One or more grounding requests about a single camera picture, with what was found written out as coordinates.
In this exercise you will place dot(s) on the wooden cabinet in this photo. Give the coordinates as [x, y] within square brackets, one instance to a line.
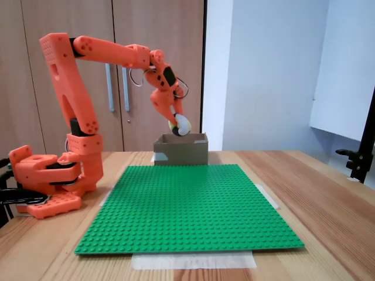
[146, 23]

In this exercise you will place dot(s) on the brown cardboard box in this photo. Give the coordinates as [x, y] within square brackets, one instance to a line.
[181, 155]

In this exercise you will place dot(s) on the black table clamp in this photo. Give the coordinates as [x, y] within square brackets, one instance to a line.
[23, 196]

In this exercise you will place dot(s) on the white yellow black soft ball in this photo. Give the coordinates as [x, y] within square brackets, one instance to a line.
[183, 126]

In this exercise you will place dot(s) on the green studded baseplate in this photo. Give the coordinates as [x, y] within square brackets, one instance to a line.
[175, 222]

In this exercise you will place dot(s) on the black clamp stand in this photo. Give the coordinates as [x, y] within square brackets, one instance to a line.
[359, 164]

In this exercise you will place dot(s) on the white wall panel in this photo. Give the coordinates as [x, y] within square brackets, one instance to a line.
[342, 87]

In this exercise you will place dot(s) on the masking tape strip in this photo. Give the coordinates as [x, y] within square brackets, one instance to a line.
[193, 261]
[106, 197]
[269, 196]

